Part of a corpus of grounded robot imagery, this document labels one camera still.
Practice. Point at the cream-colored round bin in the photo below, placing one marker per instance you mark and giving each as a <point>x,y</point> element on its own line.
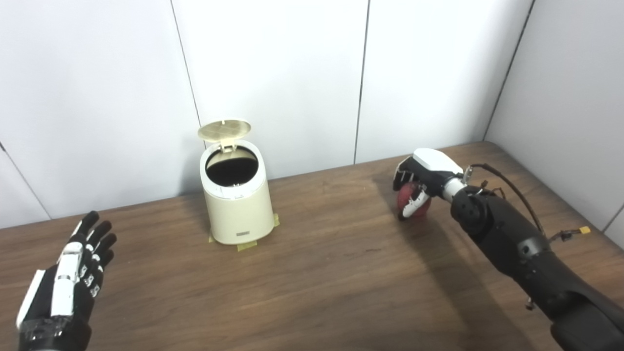
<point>239,214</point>

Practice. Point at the red apple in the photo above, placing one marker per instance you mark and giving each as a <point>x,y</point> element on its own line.
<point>403,197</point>

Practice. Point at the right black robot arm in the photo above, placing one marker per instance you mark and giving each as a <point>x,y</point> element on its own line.
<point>516,243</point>

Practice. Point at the cream round bin lid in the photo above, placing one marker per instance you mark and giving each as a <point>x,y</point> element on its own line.
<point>224,129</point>

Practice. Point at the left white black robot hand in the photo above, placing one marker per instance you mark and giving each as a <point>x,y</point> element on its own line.
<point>41,297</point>

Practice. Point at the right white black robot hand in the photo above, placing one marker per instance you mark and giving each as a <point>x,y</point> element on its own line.
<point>434,163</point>

